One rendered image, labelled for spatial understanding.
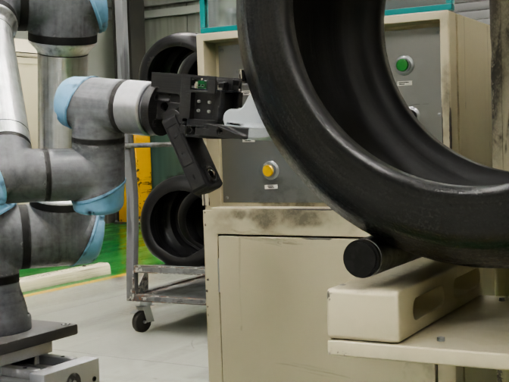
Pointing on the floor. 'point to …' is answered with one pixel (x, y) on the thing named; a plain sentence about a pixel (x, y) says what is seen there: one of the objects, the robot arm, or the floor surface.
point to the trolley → (161, 194)
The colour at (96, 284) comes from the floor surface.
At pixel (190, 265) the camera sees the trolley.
